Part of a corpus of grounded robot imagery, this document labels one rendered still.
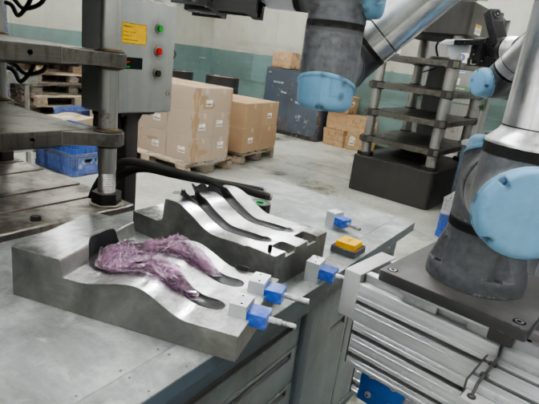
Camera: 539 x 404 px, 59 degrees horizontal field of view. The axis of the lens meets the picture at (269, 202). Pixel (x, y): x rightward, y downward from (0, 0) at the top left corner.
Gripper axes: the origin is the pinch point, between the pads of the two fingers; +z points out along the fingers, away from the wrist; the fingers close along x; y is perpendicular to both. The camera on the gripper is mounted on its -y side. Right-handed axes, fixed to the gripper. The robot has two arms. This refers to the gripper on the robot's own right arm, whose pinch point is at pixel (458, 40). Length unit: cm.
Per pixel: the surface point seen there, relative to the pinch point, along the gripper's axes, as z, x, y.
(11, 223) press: 18, -140, 49
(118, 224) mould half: -17, -113, 40
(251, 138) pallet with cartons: 422, 82, 126
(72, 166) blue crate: 344, -126, 118
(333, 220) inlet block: 3, -42, 58
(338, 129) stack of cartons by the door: 553, 284, 156
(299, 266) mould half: -28, -70, 54
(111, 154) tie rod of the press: 33, -109, 35
